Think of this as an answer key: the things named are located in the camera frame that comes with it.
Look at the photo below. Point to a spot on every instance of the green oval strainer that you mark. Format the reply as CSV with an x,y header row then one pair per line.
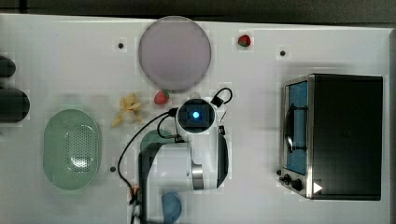
x,y
72,151

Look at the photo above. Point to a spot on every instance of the black cylinder post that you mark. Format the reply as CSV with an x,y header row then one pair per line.
x,y
14,105
7,67

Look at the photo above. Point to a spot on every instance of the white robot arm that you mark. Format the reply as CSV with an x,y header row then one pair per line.
x,y
196,158

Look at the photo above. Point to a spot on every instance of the grey round plate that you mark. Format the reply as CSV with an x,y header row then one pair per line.
x,y
174,53

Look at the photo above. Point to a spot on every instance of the strawberry toy near plate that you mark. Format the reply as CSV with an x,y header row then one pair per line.
x,y
161,97

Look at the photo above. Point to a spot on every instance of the lower black cylinder post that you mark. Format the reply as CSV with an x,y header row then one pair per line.
x,y
14,105

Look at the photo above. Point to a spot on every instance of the blue bowl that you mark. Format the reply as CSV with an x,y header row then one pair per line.
x,y
172,207

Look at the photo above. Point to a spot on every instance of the orange slice toy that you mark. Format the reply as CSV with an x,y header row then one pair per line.
x,y
134,189

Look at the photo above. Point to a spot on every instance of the strawberry toy far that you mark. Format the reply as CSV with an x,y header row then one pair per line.
x,y
244,41

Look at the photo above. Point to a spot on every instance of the green metal pot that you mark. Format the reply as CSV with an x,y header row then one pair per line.
x,y
152,137

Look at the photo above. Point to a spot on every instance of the upper black cylinder post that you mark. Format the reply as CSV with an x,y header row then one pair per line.
x,y
7,67

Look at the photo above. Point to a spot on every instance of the peeled banana toy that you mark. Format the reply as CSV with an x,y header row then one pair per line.
x,y
129,111

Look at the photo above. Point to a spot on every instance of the black toaster oven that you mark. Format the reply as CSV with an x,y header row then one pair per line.
x,y
332,137

